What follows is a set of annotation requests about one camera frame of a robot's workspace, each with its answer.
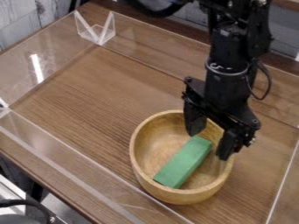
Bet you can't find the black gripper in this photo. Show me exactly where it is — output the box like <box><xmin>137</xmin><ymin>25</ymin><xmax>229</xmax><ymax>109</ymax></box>
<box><xmin>181</xmin><ymin>59</ymin><xmax>260</xmax><ymax>161</ymax></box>

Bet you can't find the brown wooden bowl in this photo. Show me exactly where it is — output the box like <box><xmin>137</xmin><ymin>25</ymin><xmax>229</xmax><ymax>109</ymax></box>
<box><xmin>129</xmin><ymin>110</ymin><xmax>233</xmax><ymax>205</ymax></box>

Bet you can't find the green rectangular block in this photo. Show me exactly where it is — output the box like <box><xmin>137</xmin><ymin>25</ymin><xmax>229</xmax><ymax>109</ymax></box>
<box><xmin>153</xmin><ymin>136</ymin><xmax>212</xmax><ymax>189</ymax></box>

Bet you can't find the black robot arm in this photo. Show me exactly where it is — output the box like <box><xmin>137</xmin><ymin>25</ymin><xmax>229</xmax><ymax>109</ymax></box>
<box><xmin>126</xmin><ymin>0</ymin><xmax>272</xmax><ymax>160</ymax></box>

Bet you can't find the clear acrylic tray wall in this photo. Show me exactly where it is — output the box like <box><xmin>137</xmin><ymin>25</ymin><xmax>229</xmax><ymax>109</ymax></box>
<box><xmin>0</xmin><ymin>4</ymin><xmax>299</xmax><ymax>224</ymax></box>

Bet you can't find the clear acrylic corner bracket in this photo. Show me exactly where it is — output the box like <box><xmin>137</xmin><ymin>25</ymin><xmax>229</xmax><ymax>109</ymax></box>
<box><xmin>73</xmin><ymin>10</ymin><xmax>116</xmax><ymax>46</ymax></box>

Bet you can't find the black metal mount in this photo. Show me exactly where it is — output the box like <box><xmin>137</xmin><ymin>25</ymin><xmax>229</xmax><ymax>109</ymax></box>
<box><xmin>22</xmin><ymin>192</ymin><xmax>85</xmax><ymax>224</ymax></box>

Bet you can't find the black cable lower left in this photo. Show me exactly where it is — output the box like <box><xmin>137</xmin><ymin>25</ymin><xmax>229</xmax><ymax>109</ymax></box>
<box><xmin>0</xmin><ymin>199</ymin><xmax>53</xmax><ymax>224</ymax></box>

